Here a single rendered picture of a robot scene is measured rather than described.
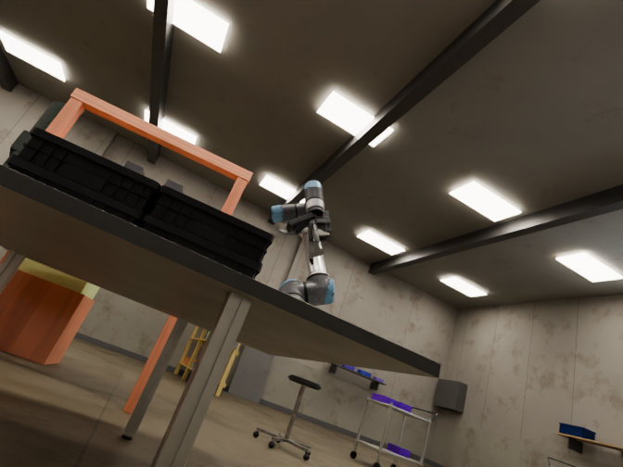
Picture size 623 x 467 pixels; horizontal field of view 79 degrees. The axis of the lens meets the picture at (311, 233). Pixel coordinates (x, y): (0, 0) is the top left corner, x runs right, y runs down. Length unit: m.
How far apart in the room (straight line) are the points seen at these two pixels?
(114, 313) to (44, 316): 6.13
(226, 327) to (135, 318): 9.33
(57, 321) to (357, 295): 9.17
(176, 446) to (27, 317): 3.39
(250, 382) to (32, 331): 6.91
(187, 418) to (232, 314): 0.24
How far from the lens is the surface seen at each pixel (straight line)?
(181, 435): 0.99
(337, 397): 11.67
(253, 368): 10.41
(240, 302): 0.99
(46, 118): 5.49
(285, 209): 1.62
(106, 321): 10.31
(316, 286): 1.76
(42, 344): 4.22
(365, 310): 12.09
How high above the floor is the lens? 0.49
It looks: 22 degrees up
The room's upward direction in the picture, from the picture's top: 21 degrees clockwise
